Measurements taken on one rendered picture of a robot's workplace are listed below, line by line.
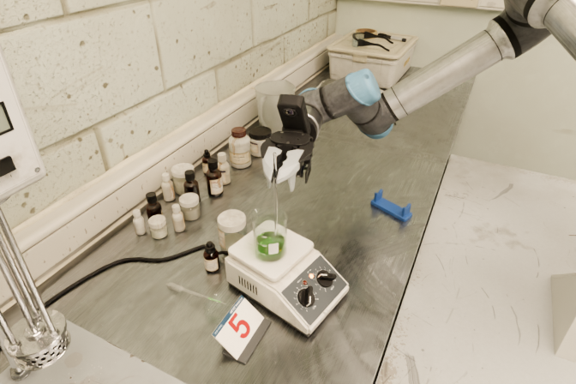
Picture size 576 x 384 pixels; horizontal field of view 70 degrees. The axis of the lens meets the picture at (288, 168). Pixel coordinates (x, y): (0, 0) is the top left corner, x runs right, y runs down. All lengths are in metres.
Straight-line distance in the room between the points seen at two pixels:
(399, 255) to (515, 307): 0.22
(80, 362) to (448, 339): 0.60
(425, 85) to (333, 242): 0.40
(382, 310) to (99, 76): 0.73
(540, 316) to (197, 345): 0.60
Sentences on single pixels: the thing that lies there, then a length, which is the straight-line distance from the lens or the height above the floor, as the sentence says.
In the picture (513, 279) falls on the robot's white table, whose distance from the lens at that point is 0.95.
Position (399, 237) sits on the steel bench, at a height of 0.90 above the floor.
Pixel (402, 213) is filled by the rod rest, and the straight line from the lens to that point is 1.01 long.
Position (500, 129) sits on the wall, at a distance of 2.17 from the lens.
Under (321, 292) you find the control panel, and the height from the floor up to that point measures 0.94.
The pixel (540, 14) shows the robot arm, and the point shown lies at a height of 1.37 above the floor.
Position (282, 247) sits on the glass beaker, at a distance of 0.73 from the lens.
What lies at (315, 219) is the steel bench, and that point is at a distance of 0.99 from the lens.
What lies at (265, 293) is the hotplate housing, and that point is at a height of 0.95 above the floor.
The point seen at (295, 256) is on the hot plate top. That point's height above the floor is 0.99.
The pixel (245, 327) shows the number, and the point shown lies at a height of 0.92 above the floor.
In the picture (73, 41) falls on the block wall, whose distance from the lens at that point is 0.93.
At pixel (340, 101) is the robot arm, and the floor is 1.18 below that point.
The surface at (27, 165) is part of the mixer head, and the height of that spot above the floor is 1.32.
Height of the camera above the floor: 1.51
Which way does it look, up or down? 31 degrees down
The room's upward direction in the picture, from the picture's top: straight up
